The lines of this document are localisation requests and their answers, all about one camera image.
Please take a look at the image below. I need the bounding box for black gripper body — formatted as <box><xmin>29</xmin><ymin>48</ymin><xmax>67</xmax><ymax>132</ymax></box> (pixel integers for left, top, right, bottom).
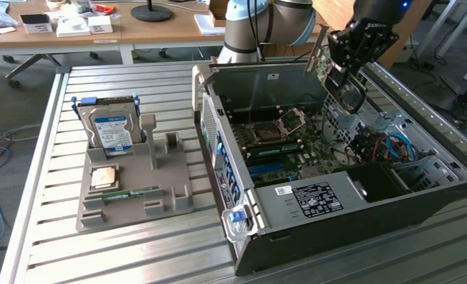
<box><xmin>345</xmin><ymin>0</ymin><xmax>416</xmax><ymax>41</ymax></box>

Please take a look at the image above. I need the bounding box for green graphics card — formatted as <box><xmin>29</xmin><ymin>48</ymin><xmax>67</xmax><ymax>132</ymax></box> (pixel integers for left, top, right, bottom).
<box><xmin>305</xmin><ymin>25</ymin><xmax>369</xmax><ymax>115</ymax></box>

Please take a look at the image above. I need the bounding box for wooden cabinet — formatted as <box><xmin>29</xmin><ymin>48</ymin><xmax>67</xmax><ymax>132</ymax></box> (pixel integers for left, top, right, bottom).
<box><xmin>311</xmin><ymin>0</ymin><xmax>433</xmax><ymax>69</ymax></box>

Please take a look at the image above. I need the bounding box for perforated metal cage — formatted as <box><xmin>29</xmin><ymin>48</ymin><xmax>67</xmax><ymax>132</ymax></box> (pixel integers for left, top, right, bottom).
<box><xmin>320</xmin><ymin>91</ymin><xmax>376</xmax><ymax>143</ymax></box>

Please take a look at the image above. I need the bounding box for metal socket cover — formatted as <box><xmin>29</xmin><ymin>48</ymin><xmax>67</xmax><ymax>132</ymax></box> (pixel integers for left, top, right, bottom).
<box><xmin>276</xmin><ymin>108</ymin><xmax>308</xmax><ymax>134</ymax></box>

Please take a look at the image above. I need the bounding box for brown cardboard box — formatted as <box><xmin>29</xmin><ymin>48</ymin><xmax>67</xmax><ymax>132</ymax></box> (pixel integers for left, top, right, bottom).
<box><xmin>208</xmin><ymin>0</ymin><xmax>229</xmax><ymax>21</ymax></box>

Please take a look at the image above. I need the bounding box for white paper stack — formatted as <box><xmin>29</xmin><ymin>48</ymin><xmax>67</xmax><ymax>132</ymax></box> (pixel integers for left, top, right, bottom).
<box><xmin>193</xmin><ymin>13</ymin><xmax>227</xmax><ymax>36</ymax></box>

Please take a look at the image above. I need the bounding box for CPU socket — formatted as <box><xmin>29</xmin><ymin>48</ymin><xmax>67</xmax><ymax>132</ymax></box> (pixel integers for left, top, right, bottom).
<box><xmin>245</xmin><ymin>120</ymin><xmax>288</xmax><ymax>146</ymax></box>

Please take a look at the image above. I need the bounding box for green motherboard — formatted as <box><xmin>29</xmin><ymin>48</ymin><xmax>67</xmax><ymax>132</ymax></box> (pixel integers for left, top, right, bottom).
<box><xmin>231</xmin><ymin>112</ymin><xmax>356</xmax><ymax>189</ymax></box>

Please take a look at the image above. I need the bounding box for installed RAM stick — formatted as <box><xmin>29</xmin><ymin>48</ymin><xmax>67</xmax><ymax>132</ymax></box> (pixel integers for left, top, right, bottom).
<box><xmin>245</xmin><ymin>143</ymin><xmax>301</xmax><ymax>160</ymax></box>

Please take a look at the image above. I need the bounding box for blue expansion slot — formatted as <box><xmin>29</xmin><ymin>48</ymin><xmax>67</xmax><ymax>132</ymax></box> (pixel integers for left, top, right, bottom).
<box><xmin>248</xmin><ymin>163</ymin><xmax>285</xmax><ymax>176</ymax></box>

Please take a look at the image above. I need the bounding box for metal disk bay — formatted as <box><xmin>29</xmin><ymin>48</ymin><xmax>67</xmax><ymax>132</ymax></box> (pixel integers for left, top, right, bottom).
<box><xmin>391</xmin><ymin>155</ymin><xmax>460</xmax><ymax>193</ymax></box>

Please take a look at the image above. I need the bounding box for wooden office desk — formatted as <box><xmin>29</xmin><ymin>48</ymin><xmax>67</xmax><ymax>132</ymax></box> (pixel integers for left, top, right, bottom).
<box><xmin>0</xmin><ymin>0</ymin><xmax>133</xmax><ymax>87</ymax></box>
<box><xmin>120</xmin><ymin>0</ymin><xmax>336</xmax><ymax>64</ymax></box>

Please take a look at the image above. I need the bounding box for black round lamp base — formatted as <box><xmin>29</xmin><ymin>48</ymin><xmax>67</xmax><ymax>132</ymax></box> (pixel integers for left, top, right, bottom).
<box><xmin>129</xmin><ymin>0</ymin><xmax>173</xmax><ymax>22</ymax></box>

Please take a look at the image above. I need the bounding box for silver power supply unit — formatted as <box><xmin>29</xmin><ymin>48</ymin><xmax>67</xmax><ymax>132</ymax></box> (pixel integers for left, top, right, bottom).
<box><xmin>255</xmin><ymin>171</ymin><xmax>371</xmax><ymax>228</ymax></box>

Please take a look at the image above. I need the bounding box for red plastic object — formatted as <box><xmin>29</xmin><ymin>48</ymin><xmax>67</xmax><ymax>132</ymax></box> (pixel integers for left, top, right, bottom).
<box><xmin>93</xmin><ymin>4</ymin><xmax>117</xmax><ymax>16</ymax></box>

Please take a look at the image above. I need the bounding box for plain white box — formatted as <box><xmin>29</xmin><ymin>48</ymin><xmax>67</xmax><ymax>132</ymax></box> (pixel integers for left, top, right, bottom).
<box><xmin>87</xmin><ymin>15</ymin><xmax>112</xmax><ymax>35</ymax></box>

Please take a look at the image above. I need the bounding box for black open PC case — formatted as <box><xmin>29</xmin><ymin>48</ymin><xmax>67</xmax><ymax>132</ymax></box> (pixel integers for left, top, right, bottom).
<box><xmin>191</xmin><ymin>53</ymin><xmax>467</xmax><ymax>277</ymax></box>

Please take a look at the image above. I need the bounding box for hard disk with blue caddy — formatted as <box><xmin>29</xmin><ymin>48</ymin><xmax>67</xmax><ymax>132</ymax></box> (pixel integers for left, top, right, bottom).
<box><xmin>71</xmin><ymin>92</ymin><xmax>144</xmax><ymax>157</ymax></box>

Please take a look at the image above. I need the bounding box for grey parts rack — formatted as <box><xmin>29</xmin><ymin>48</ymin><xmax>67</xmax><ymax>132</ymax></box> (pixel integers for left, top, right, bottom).
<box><xmin>75</xmin><ymin>114</ymin><xmax>195</xmax><ymax>233</ymax></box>

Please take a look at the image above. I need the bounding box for white box with tape roll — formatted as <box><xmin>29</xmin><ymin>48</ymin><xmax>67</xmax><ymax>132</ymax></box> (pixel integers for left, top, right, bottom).
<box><xmin>55</xmin><ymin>16</ymin><xmax>91</xmax><ymax>38</ymax></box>

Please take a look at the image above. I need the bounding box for green RAM stick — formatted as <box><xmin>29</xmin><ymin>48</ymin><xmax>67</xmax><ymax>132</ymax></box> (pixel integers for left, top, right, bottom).
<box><xmin>88</xmin><ymin>185</ymin><xmax>160</xmax><ymax>201</ymax></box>

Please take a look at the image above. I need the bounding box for silver CPU chip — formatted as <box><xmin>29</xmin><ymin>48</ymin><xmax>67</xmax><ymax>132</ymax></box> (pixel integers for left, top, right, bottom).
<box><xmin>91</xmin><ymin>167</ymin><xmax>117</xmax><ymax>189</ymax></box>

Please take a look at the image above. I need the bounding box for white box with black inside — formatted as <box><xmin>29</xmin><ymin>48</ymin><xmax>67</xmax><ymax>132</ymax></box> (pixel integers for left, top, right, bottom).
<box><xmin>19</xmin><ymin>14</ymin><xmax>55</xmax><ymax>34</ymax></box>

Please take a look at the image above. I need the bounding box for white desk frame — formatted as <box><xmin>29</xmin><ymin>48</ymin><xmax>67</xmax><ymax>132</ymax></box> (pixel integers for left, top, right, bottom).
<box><xmin>412</xmin><ymin>0</ymin><xmax>467</xmax><ymax>80</ymax></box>

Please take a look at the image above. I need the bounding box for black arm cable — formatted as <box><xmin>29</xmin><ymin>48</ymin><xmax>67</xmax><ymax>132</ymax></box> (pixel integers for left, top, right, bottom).
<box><xmin>245</xmin><ymin>0</ymin><xmax>267</xmax><ymax>62</ymax></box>

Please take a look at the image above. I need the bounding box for blue wire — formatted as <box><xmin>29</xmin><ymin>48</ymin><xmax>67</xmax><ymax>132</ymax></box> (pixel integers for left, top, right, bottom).
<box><xmin>387</xmin><ymin>134</ymin><xmax>419</xmax><ymax>163</ymax></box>

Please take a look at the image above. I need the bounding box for red wire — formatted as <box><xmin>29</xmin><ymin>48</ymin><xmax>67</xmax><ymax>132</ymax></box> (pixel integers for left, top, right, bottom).
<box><xmin>372</xmin><ymin>136</ymin><xmax>392</xmax><ymax>162</ymax></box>

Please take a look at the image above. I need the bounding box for grey floor cable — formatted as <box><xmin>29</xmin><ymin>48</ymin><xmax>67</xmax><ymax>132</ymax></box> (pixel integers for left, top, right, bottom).
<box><xmin>0</xmin><ymin>123</ymin><xmax>41</xmax><ymax>143</ymax></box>

